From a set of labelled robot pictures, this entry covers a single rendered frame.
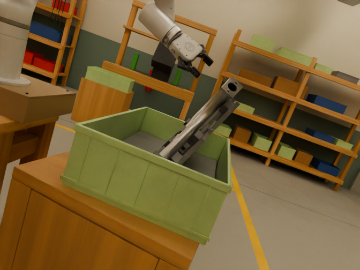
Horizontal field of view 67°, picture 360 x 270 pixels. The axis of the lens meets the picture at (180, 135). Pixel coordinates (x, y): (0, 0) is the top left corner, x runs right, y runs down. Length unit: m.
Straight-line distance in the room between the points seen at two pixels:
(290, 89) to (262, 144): 1.17
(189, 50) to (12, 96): 0.61
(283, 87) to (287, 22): 1.36
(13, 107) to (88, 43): 5.45
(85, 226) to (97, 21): 5.81
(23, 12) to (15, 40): 0.10
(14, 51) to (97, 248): 0.69
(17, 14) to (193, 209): 0.80
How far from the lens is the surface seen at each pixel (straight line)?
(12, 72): 1.10
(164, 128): 1.27
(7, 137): 1.02
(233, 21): 6.05
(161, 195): 0.70
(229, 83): 0.73
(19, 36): 1.08
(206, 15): 6.03
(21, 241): 0.91
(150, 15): 1.11
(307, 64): 5.70
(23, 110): 0.98
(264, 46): 5.51
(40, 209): 0.83
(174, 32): 1.08
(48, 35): 6.11
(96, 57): 6.31
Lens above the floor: 1.17
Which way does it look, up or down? 13 degrees down
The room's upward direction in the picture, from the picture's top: 20 degrees clockwise
